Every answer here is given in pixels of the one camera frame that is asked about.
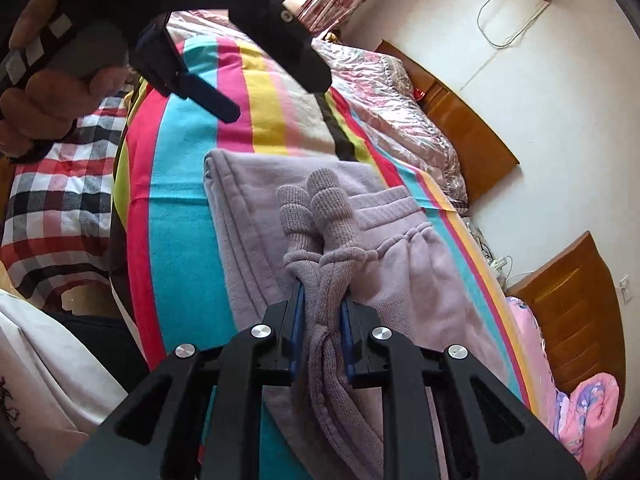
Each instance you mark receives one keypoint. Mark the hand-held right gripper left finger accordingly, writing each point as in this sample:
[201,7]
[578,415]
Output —
[298,325]

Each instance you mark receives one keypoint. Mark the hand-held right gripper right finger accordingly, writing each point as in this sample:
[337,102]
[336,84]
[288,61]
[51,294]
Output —
[346,335]

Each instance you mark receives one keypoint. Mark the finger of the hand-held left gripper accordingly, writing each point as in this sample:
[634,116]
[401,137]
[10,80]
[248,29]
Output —
[295,50]
[210,97]

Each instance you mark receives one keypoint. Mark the lilac pants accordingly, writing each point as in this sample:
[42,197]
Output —
[400,280]

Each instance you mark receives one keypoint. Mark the person's left hand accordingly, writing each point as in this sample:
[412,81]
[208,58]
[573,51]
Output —
[45,105]

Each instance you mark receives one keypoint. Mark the striped colourful blanket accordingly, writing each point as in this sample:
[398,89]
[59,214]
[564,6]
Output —
[185,210]

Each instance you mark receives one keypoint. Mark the pink satin quilt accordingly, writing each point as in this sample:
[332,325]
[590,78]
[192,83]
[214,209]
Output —
[400,105]

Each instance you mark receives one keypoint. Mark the red hanging ornament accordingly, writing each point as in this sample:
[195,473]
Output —
[419,94]

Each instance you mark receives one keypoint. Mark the white power strip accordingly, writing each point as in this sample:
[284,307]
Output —
[500,262]

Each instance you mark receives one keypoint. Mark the plaid bed sheet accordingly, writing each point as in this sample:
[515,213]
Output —
[60,200]

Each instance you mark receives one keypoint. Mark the person's dark clothing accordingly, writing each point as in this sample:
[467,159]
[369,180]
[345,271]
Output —
[105,345]

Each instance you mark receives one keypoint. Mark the pink floral quilt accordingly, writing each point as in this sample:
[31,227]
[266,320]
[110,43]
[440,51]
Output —
[590,410]

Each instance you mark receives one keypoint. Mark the person's white top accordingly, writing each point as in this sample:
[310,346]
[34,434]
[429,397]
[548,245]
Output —
[45,370]

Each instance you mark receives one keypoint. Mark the white wall socket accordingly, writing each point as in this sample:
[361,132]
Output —
[623,287]

